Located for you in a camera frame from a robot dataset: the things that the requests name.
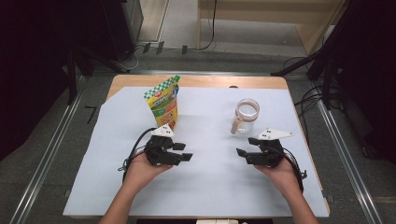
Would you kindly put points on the light wooden shelf unit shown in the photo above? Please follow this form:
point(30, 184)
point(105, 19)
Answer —
point(264, 15)

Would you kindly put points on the metal floor rail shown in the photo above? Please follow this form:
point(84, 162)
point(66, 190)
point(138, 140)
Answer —
point(46, 161)
point(348, 165)

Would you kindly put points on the clear jar with hinged lid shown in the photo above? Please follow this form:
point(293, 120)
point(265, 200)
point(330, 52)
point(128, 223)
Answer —
point(246, 116)

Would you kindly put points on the white object at table edge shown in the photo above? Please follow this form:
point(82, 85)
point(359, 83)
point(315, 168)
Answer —
point(221, 221)

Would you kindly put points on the black curtain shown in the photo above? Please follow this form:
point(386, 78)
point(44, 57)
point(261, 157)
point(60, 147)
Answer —
point(373, 77)
point(31, 77)

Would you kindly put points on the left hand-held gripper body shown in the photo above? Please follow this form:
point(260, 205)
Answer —
point(160, 152)

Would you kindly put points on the black tripod stand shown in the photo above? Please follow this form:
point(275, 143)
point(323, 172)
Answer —
point(327, 62)

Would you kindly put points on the black metal stand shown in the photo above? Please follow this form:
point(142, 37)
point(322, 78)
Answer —
point(71, 81)

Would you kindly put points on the person's left hand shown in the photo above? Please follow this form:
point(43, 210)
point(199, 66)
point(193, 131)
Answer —
point(141, 171)

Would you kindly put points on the person's right hand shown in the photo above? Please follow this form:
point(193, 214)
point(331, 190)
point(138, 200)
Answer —
point(283, 175)

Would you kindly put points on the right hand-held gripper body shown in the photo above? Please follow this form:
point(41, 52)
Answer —
point(267, 155)

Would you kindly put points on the dark cabinet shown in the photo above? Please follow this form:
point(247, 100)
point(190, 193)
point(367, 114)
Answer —
point(123, 28)

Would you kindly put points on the dark table grommet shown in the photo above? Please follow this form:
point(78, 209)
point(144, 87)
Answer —
point(233, 86)

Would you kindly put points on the wooden table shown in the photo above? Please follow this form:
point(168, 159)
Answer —
point(202, 81)

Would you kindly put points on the yellow green spout pouch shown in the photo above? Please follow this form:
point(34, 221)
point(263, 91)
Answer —
point(163, 105)

